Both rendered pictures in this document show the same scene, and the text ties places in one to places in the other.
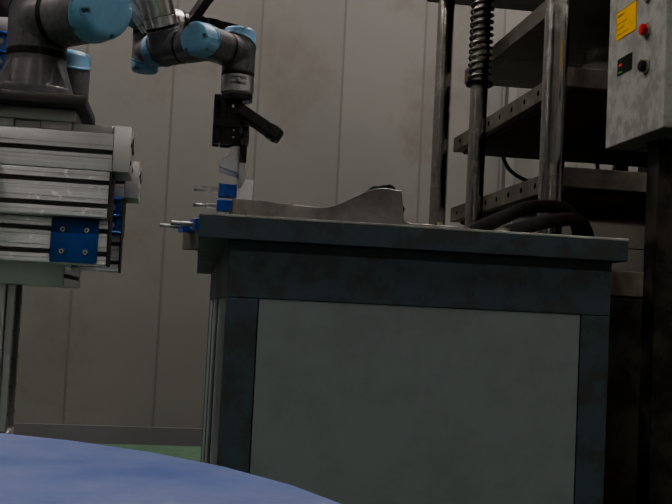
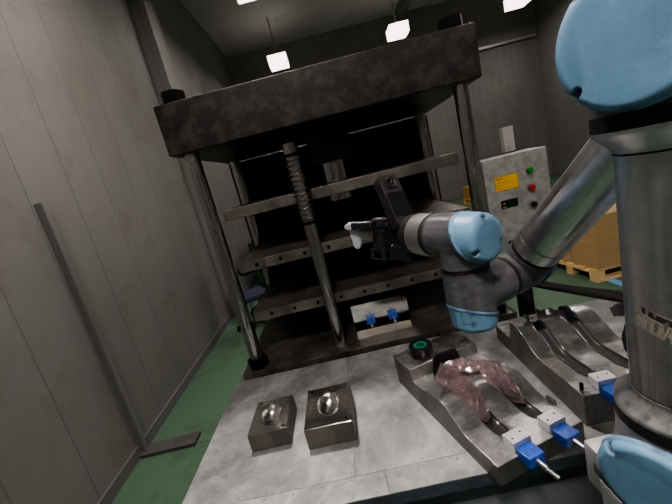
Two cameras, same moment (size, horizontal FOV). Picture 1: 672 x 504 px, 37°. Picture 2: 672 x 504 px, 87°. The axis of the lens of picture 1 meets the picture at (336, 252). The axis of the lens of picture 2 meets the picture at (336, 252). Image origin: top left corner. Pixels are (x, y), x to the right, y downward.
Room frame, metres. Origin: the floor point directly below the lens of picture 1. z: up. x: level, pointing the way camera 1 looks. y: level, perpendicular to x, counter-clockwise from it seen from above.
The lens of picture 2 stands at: (2.80, 1.11, 1.57)
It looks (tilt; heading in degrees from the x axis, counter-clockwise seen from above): 12 degrees down; 280
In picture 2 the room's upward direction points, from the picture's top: 14 degrees counter-clockwise
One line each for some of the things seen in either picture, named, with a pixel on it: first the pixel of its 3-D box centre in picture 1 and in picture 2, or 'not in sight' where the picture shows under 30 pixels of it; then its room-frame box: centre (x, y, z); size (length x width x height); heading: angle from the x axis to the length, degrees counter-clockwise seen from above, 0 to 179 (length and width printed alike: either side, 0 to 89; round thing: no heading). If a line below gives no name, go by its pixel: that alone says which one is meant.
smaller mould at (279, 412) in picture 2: not in sight; (273, 421); (3.33, 0.13, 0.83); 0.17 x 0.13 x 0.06; 98
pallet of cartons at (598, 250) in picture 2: not in sight; (615, 231); (0.59, -2.80, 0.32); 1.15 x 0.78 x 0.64; 8
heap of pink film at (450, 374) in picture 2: not in sight; (472, 377); (2.66, 0.13, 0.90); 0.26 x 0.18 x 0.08; 115
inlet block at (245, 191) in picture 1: (223, 190); not in sight; (2.25, 0.26, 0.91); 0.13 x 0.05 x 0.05; 98
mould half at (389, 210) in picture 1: (337, 220); (570, 346); (2.33, 0.00, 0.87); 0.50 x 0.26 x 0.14; 98
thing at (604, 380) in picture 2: (221, 206); (617, 395); (2.35, 0.28, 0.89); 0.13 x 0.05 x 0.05; 98
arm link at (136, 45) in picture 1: (148, 51); (476, 291); (2.69, 0.54, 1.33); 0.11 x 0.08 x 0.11; 35
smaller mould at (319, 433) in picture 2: not in sight; (330, 413); (3.12, 0.13, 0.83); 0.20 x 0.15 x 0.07; 98
